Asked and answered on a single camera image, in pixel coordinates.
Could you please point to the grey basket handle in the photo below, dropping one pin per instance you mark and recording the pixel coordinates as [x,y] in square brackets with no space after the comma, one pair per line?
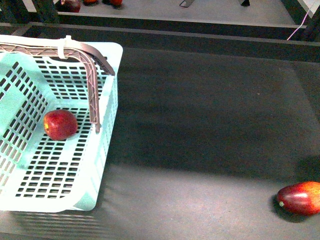
[86,54]

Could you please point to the red yellow apple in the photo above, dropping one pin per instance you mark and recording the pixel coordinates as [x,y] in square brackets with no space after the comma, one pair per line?
[60,124]

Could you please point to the light blue plastic basket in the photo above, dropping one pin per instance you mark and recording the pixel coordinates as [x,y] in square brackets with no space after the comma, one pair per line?
[38,174]

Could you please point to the red apple in pile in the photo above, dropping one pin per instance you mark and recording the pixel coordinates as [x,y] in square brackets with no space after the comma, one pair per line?
[116,3]

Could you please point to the dark red apple front left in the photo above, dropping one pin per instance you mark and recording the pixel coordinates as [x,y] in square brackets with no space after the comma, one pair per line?
[71,6]

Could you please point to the black lower display tray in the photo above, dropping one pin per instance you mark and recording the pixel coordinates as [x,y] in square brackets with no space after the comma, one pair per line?
[208,129]

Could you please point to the black display tray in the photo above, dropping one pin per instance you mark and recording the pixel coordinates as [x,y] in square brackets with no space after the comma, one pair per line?
[263,20]
[208,129]

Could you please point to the black upper display tray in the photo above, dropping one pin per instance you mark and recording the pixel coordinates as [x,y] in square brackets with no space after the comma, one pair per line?
[263,20]

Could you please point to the black flat divider strip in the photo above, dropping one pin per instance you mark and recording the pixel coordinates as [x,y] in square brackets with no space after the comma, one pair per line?
[186,3]

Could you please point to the white zip tie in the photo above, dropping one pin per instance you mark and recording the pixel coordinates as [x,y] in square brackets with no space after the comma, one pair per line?
[64,44]

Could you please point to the orange red tomato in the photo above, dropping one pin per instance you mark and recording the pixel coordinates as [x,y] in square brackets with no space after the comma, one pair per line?
[90,2]

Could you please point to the black triangular divider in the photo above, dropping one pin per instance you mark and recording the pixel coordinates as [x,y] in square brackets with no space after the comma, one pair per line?
[244,3]

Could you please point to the red mango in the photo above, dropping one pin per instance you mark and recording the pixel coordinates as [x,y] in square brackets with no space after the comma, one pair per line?
[301,198]

